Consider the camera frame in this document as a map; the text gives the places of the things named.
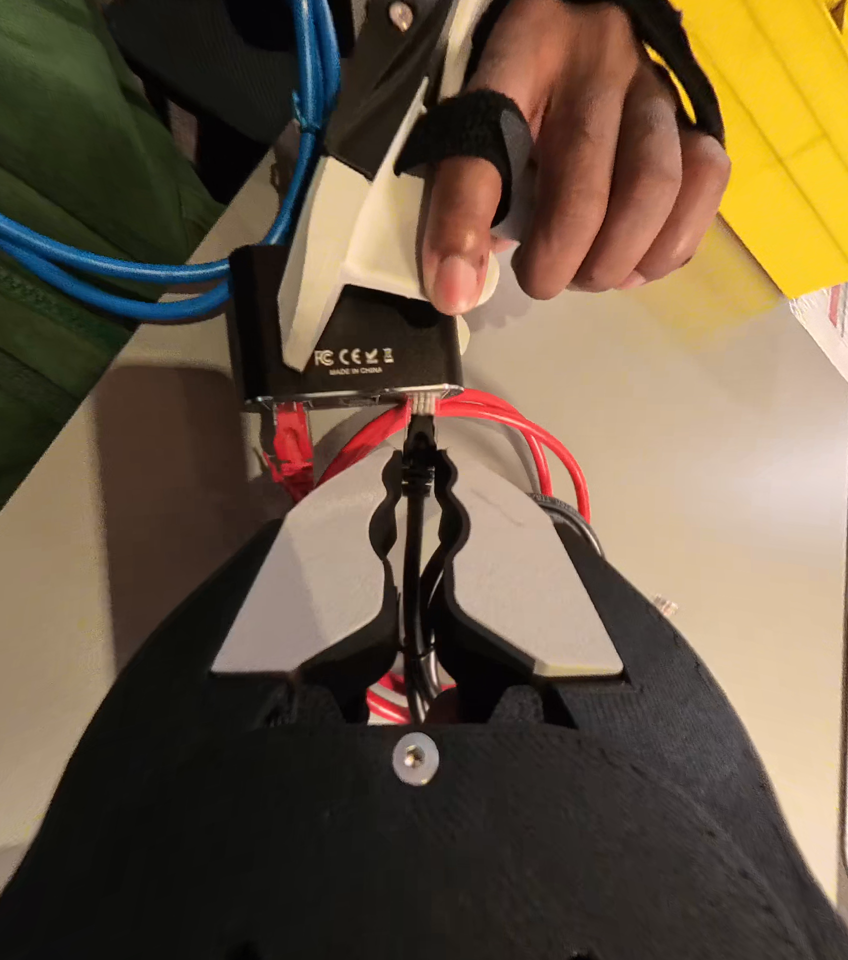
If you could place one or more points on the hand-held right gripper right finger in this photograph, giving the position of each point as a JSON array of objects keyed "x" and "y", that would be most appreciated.
[{"x": 537, "y": 585}]

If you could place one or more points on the black ethernet adapter hub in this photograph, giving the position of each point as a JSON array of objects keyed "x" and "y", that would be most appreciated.
[{"x": 394, "y": 360}]

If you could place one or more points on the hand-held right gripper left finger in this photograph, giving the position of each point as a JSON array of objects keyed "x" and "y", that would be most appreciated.
[{"x": 312, "y": 585}]

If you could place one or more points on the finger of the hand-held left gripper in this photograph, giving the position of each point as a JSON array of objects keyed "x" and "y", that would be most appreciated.
[{"x": 342, "y": 270}]

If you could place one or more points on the person's left hand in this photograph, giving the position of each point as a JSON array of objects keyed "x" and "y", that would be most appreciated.
[{"x": 604, "y": 150}]

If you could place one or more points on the yellow plastic bin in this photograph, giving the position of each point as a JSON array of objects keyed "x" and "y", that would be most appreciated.
[{"x": 814, "y": 135}]

